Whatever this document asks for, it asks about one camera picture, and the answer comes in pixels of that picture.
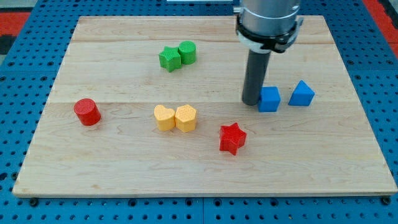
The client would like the blue triangle block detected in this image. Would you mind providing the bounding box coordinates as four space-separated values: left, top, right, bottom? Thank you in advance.
288 80 315 106

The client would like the red star block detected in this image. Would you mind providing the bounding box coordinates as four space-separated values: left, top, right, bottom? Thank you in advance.
219 123 247 156

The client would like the wooden board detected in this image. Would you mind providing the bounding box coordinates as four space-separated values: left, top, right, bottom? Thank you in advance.
13 16 397 198

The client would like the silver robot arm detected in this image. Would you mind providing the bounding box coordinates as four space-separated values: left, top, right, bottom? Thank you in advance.
236 0 303 106

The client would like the red cylinder block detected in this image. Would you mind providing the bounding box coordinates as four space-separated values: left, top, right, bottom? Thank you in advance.
73 98 101 126

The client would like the yellow hexagon block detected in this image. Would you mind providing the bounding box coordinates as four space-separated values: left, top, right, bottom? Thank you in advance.
175 105 197 133

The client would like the blue cube block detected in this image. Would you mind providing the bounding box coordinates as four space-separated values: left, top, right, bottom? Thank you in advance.
257 86 280 112

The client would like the green star block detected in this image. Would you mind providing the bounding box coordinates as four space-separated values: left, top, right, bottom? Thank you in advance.
159 46 182 72

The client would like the green cylinder block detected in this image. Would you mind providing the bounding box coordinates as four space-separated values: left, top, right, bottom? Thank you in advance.
178 40 197 65

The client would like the yellow heart block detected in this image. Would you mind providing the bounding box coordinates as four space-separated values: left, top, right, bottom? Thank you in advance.
154 105 175 131

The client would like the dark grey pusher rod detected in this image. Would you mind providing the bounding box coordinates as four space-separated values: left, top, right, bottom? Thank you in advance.
242 50 271 106

